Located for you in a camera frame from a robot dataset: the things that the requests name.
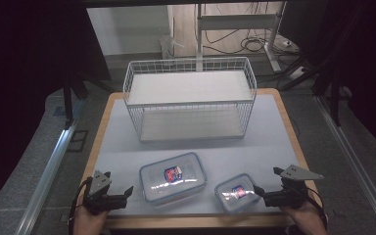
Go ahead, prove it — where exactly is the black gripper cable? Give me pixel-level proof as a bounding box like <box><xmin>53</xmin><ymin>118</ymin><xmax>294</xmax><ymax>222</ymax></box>
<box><xmin>305</xmin><ymin>186</ymin><xmax>329</xmax><ymax>227</ymax></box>
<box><xmin>68</xmin><ymin>177</ymin><xmax>93</xmax><ymax>229</ymax></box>

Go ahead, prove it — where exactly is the light grey table mat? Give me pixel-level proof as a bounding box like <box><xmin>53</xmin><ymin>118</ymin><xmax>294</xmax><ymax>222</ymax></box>
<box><xmin>90</xmin><ymin>93</ymin><xmax>308</xmax><ymax>218</ymax></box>

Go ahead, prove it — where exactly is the aluminium rail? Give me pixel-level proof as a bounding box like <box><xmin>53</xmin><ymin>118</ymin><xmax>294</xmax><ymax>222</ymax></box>
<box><xmin>315</xmin><ymin>95</ymin><xmax>376</xmax><ymax>235</ymax></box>
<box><xmin>15</xmin><ymin>97</ymin><xmax>87</xmax><ymax>235</ymax></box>

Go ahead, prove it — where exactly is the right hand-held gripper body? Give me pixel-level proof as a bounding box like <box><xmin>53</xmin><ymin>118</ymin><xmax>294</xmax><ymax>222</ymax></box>
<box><xmin>263</xmin><ymin>164</ymin><xmax>325</xmax><ymax>211</ymax></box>

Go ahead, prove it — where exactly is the white power strip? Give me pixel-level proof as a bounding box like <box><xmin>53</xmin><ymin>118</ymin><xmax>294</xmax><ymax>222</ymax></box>
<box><xmin>288</xmin><ymin>66</ymin><xmax>308</xmax><ymax>81</ymax></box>

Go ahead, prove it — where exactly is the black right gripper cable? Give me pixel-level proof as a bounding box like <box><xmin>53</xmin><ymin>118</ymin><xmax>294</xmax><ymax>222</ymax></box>
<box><xmin>305</xmin><ymin>186</ymin><xmax>329</xmax><ymax>227</ymax></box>

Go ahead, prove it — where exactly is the large clear plastic food container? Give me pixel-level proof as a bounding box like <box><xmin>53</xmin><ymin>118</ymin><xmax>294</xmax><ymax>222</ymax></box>
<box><xmin>138</xmin><ymin>152</ymin><xmax>209</xmax><ymax>208</ymax></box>

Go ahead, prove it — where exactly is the white wire shelf rack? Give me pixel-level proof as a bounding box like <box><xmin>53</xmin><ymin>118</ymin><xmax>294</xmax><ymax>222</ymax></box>
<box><xmin>122</xmin><ymin>56</ymin><xmax>259</xmax><ymax>144</ymax></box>

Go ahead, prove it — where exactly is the person's left hand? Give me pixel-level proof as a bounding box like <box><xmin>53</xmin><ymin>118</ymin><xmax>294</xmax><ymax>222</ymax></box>
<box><xmin>72</xmin><ymin>203</ymin><xmax>110</xmax><ymax>235</ymax></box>

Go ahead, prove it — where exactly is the small clear plastic food container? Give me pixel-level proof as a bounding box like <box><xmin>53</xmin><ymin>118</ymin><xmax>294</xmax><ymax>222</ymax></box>
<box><xmin>213</xmin><ymin>172</ymin><xmax>262</xmax><ymax>215</ymax></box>

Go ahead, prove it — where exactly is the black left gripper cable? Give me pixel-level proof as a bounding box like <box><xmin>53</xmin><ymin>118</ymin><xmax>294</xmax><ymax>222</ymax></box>
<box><xmin>68</xmin><ymin>177</ymin><xmax>93</xmax><ymax>229</ymax></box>

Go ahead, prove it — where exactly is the white metal desk frame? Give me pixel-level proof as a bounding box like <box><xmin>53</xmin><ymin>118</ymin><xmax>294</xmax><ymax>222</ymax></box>
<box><xmin>195</xmin><ymin>1</ymin><xmax>289</xmax><ymax>73</ymax></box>

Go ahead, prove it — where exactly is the person's right hand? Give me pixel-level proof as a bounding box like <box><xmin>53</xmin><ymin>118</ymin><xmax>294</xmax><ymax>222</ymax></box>
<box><xmin>281</xmin><ymin>199</ymin><xmax>328</xmax><ymax>235</ymax></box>

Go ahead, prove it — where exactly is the clear plastic bin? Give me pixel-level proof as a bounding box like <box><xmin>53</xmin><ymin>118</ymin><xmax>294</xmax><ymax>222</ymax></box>
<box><xmin>159</xmin><ymin>33</ymin><xmax>178</xmax><ymax>61</ymax></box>

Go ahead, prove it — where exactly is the bundle of black floor cables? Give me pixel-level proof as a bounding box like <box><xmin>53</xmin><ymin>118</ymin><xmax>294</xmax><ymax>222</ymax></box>
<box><xmin>204</xmin><ymin>28</ymin><xmax>277</xmax><ymax>56</ymax></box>

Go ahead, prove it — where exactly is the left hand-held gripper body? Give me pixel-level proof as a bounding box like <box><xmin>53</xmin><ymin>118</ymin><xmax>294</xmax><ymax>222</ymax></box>
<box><xmin>83</xmin><ymin>169</ymin><xmax>128</xmax><ymax>216</ymax></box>

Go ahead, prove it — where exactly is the black metal stand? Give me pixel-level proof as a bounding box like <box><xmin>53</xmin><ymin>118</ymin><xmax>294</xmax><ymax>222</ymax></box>
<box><xmin>62</xmin><ymin>73</ymin><xmax>90</xmax><ymax>129</ymax></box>
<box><xmin>311</xmin><ymin>64</ymin><xmax>345</xmax><ymax>127</ymax></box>

